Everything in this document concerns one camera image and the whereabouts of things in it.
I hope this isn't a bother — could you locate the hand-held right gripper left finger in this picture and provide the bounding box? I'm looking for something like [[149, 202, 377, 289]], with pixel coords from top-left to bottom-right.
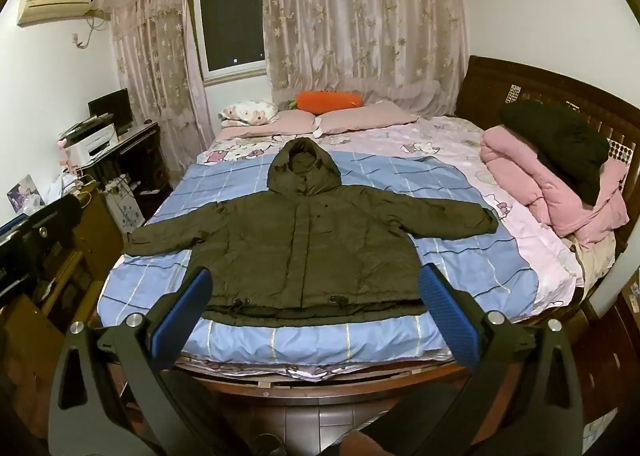
[[47, 267, 236, 456]]

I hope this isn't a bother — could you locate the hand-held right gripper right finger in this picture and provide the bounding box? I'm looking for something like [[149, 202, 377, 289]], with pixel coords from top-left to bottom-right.
[[417, 263, 586, 456]]

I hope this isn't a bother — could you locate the olive green hooded jacket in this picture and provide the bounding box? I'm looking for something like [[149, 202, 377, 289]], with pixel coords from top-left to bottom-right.
[[122, 136, 500, 326]]

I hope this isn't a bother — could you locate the wooden desk with clutter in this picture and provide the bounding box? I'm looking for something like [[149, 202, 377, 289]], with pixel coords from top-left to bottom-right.
[[30, 186, 123, 317]]

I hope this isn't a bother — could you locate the blue plaid blanket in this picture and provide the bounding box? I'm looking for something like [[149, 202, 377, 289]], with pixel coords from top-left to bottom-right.
[[97, 148, 538, 369]]

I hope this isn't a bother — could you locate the white printed bag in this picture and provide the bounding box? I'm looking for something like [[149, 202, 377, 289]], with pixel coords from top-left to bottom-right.
[[102, 181, 146, 233]]

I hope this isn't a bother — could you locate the white printer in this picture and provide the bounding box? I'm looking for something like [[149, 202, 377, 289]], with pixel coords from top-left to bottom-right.
[[60, 118, 120, 163]]

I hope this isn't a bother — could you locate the dark computer desk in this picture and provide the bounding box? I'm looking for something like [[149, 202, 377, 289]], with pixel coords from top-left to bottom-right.
[[75, 121, 168, 222]]

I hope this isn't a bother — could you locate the black computer monitor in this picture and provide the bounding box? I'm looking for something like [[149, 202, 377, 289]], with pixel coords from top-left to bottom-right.
[[88, 88, 133, 133]]

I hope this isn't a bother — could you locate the person's leg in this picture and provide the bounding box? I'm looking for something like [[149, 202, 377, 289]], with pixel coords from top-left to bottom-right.
[[340, 428, 407, 456]]

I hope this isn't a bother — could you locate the beige cloth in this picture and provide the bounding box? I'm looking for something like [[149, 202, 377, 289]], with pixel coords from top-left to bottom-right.
[[570, 231, 617, 283]]

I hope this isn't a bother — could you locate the pink quilt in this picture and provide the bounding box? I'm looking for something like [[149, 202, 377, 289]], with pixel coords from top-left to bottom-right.
[[481, 125, 630, 246]]

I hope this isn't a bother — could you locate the black garment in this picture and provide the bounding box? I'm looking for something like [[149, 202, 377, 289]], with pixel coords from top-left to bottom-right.
[[500, 100, 610, 206]]

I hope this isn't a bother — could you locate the pink floral lace curtain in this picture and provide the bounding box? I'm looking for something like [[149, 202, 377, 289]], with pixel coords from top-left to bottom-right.
[[105, 0, 211, 172], [259, 0, 471, 117]]

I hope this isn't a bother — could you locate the white floral pillow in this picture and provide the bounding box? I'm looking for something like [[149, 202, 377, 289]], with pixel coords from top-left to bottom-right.
[[217, 101, 279, 128]]

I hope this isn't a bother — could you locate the pink pillow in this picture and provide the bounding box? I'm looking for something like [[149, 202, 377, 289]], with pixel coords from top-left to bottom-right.
[[217, 108, 321, 142], [315, 101, 420, 138]]

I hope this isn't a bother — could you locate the orange carrot plush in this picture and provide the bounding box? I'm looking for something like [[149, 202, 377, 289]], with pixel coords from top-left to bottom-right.
[[285, 90, 364, 113]]

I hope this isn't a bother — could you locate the white framed window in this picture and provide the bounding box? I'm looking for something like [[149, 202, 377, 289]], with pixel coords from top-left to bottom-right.
[[192, 0, 268, 87]]

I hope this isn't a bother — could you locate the photo frame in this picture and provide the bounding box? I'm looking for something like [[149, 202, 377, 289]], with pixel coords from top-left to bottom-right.
[[6, 175, 38, 213]]

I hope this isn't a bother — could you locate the air conditioner cable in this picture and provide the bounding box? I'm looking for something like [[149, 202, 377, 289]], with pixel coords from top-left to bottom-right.
[[74, 11, 108, 49]]

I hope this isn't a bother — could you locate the wall air conditioner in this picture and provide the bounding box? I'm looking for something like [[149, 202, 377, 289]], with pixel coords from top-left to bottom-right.
[[16, 0, 108, 27]]

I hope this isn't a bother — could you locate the dark wooden bed frame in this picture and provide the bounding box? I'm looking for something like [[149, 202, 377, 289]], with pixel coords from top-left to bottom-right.
[[95, 55, 640, 407]]

